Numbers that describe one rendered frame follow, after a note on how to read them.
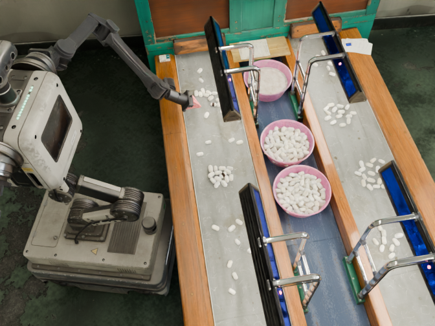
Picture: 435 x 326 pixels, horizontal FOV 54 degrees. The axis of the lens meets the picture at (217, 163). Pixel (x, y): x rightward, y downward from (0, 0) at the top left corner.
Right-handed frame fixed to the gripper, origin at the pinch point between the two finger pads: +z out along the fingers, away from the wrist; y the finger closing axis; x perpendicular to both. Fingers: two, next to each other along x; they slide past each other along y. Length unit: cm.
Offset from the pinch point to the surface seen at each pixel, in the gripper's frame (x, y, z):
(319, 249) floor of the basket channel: -17, -80, 43
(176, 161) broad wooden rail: 14.0, -28.1, -7.9
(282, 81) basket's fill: -25, 17, 42
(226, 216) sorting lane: 3, -60, 9
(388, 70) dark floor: -39, 79, 170
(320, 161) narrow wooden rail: -30, -39, 46
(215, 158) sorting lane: 3.3, -28.2, 8.4
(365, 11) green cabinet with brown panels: -71, 49, 75
